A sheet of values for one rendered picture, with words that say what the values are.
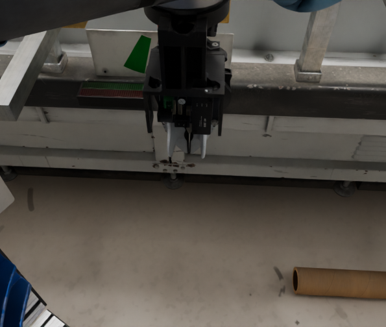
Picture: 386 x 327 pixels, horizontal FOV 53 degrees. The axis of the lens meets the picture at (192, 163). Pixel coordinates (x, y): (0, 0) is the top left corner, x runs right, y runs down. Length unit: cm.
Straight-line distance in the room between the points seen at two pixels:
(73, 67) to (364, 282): 99
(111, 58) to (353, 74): 47
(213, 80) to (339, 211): 119
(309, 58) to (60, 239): 100
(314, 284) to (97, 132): 82
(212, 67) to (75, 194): 118
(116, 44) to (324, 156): 85
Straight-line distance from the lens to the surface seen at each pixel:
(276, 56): 99
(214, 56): 38
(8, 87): 59
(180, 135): 46
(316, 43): 75
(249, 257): 132
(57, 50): 82
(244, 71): 80
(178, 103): 36
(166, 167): 133
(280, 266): 133
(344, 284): 127
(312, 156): 136
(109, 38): 74
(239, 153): 132
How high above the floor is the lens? 118
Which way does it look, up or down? 51 degrees down
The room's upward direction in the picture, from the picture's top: straight up
